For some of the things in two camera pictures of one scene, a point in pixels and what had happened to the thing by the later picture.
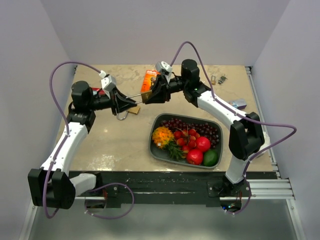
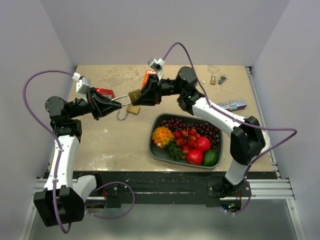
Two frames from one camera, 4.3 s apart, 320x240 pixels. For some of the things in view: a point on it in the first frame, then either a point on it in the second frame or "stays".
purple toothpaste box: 240,103 stays
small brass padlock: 213,79 stays
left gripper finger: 122,106 -> 106,108
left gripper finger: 122,97 -> 97,96
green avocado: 210,157 stays
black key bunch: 222,78 stays
